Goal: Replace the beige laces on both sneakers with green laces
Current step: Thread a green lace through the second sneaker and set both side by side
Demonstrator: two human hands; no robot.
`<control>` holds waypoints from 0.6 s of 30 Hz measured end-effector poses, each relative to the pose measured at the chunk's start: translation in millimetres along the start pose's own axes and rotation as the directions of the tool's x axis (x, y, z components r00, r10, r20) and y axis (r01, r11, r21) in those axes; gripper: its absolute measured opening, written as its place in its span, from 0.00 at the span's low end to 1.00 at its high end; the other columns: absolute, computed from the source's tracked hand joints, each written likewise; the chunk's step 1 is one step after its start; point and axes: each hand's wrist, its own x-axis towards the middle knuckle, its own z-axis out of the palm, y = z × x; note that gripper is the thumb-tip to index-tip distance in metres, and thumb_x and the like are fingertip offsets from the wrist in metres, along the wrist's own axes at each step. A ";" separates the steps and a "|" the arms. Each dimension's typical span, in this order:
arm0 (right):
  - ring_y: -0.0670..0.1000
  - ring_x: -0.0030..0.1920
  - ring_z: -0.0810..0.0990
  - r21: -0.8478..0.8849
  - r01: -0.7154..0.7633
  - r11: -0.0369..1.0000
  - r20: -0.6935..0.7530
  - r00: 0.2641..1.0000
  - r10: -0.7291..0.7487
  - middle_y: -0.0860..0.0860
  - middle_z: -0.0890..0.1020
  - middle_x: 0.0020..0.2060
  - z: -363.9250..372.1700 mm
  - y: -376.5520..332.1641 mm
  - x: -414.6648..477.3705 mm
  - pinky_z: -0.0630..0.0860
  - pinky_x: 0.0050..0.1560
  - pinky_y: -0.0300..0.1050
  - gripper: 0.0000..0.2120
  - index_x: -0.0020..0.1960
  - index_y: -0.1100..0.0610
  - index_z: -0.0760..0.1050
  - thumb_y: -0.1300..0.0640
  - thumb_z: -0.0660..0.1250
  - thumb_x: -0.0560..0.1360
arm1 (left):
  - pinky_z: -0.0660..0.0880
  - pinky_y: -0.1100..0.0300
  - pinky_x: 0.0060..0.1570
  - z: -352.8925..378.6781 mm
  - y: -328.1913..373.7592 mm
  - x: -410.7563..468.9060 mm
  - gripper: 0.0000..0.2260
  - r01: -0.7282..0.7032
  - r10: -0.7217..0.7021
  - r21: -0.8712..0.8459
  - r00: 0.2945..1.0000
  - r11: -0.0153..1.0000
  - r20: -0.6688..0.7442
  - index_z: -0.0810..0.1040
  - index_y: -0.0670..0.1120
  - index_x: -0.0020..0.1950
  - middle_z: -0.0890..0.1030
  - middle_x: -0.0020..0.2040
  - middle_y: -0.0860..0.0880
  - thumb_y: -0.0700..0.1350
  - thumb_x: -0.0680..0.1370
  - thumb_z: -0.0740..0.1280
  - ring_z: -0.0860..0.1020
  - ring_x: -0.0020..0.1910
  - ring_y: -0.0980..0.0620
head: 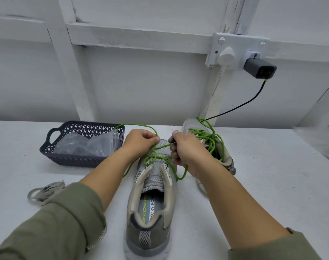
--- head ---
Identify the black cable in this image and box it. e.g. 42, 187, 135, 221
205, 79, 268, 121

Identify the person's left forearm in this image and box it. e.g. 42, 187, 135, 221
0, 148, 135, 260

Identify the white plug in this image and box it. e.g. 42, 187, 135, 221
218, 47, 236, 66

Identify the white wall socket plate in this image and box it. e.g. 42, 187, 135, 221
206, 33, 270, 69

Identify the person's right forearm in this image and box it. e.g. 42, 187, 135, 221
196, 159, 322, 260

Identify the beige shoelace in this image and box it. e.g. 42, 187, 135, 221
27, 180, 67, 205

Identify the person's left hand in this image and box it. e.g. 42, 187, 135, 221
121, 129, 161, 163

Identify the person's right hand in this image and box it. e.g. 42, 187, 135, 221
168, 131, 215, 179

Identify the dark plastic lattice basket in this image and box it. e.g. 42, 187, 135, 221
40, 121, 126, 168

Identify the white cable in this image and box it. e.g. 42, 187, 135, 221
200, 65, 224, 120

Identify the gray charger adapter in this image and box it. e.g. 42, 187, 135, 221
243, 58, 277, 80

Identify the clear plastic bag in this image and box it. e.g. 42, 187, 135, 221
53, 130, 122, 158

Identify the green shoelace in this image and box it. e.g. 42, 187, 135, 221
189, 117, 226, 163
115, 123, 188, 181

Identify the gray sneaker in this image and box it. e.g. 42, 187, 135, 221
124, 139, 179, 260
182, 118, 237, 196

